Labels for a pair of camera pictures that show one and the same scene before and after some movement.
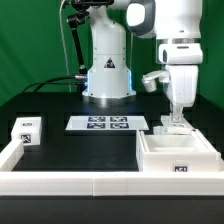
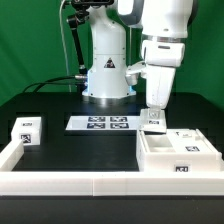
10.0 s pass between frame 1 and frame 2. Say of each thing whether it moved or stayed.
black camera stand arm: stayed
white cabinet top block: stayed
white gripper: moved
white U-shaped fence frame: stayed
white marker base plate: stayed
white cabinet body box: stayed
